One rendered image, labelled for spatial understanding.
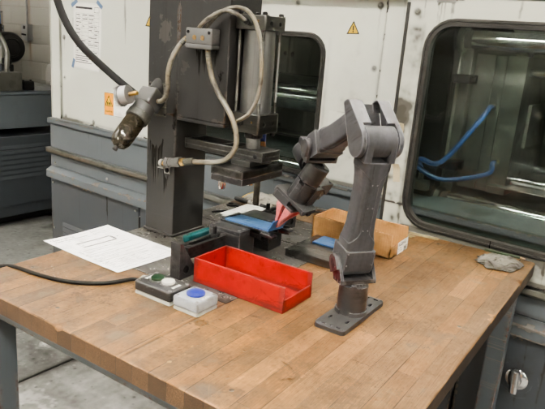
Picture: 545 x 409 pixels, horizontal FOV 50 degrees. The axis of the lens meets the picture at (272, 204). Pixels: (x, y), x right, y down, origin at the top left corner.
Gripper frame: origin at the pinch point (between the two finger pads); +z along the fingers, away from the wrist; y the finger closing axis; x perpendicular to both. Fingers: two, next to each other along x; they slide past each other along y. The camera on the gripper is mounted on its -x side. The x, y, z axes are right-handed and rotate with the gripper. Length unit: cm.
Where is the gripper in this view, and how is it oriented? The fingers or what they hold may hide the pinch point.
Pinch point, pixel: (277, 224)
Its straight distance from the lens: 151.0
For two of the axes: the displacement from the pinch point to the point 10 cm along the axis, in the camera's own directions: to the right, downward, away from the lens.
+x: -5.6, 1.0, -8.3
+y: -6.6, -6.6, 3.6
